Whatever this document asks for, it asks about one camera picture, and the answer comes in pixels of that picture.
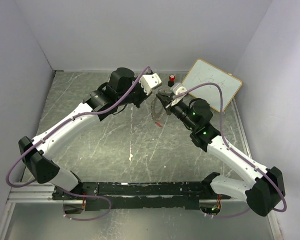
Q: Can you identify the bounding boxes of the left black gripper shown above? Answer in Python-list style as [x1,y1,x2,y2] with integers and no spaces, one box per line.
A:
[118,75,153,108]

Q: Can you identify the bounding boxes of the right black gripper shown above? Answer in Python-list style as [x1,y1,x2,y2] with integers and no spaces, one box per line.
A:
[157,92,196,131]

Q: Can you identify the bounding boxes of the metal disc with keyrings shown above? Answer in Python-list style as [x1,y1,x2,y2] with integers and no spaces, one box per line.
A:
[151,97,165,121]

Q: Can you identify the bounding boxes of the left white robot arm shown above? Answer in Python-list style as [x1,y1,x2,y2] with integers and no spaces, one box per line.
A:
[19,67,161,200]

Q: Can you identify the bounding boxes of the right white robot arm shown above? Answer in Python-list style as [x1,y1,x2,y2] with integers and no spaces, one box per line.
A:
[156,92,285,217]

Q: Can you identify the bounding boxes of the red black stamp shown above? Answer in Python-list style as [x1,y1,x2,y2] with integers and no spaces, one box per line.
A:
[168,74,175,87]

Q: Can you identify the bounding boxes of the small whiteboard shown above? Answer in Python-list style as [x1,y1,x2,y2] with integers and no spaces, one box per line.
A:
[182,59,242,112]

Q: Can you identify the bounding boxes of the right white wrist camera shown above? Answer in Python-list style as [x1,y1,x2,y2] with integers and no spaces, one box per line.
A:
[170,83,187,98]

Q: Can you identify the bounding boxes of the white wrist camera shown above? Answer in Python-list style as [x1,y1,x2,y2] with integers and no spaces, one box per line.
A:
[139,73,162,96]
[170,83,187,98]

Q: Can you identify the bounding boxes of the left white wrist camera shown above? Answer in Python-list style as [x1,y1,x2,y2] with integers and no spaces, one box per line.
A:
[139,73,162,96]

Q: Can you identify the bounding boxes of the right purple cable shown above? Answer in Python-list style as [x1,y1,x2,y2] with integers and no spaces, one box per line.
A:
[172,82,287,220]

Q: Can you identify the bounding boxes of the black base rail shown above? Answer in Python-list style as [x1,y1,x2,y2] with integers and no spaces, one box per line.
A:
[52,181,232,212]

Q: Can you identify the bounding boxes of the aluminium frame rail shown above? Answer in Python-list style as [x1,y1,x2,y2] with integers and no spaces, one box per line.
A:
[7,181,58,204]

